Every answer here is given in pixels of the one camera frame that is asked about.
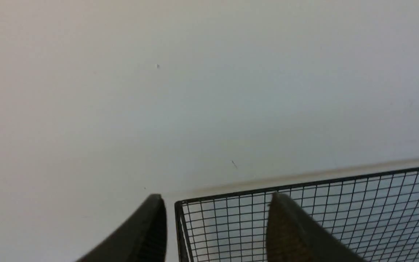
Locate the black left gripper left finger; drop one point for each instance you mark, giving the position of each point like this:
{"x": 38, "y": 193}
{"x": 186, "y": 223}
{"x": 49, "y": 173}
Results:
{"x": 141, "y": 238}

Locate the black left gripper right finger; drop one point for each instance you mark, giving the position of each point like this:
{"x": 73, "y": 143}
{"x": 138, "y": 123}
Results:
{"x": 293, "y": 236}

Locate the black wire mesh shelf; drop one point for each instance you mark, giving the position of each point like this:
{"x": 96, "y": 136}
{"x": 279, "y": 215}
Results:
{"x": 376, "y": 215}

